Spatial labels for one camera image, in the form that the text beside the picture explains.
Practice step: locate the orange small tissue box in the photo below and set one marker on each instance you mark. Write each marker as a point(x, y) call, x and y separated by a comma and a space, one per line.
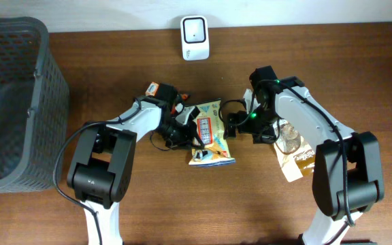
point(152, 89)

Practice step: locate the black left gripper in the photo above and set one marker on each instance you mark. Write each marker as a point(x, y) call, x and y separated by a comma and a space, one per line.
point(190, 135)

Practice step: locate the white barcode scanner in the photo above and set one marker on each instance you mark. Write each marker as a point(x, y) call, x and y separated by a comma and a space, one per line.
point(194, 38)

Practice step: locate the yellow wet wipes pack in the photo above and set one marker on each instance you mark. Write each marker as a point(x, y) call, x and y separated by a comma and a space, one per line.
point(210, 129)

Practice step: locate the red black snack packet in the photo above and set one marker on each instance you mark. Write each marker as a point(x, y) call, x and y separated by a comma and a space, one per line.
point(179, 103)

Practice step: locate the brown mushroom snack bag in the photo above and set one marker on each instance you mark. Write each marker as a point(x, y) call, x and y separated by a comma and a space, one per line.
point(295, 156)

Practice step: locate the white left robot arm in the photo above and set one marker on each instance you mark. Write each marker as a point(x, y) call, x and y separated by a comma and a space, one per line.
point(100, 170)

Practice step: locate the dark grey plastic basket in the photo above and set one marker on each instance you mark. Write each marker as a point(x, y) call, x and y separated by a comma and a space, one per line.
point(34, 107)

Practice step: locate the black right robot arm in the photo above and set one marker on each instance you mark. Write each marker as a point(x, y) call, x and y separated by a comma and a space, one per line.
point(347, 179)

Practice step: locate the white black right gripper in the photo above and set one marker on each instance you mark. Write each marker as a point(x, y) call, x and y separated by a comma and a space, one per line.
point(268, 135)

